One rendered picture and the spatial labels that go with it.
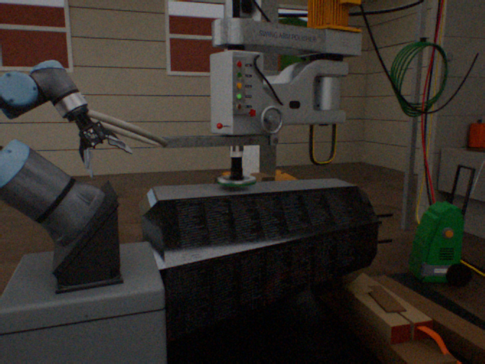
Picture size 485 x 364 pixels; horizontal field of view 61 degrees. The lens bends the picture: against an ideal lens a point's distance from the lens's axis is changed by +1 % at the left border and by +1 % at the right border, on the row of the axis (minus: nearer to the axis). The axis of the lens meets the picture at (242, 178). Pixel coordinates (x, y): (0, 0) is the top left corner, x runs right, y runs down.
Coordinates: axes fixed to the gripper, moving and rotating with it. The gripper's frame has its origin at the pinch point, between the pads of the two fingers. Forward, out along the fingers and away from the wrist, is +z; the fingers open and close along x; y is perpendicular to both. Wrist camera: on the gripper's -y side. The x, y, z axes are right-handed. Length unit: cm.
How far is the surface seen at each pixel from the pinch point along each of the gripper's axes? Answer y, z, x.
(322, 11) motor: -51, -14, 156
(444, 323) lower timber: -32, 166, 105
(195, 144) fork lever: -52, 10, 47
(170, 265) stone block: -41, 48, 2
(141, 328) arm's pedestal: 28, 40, -22
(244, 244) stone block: -41, 62, 36
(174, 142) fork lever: -50, 4, 37
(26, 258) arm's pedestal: -5.8, 9.9, -36.6
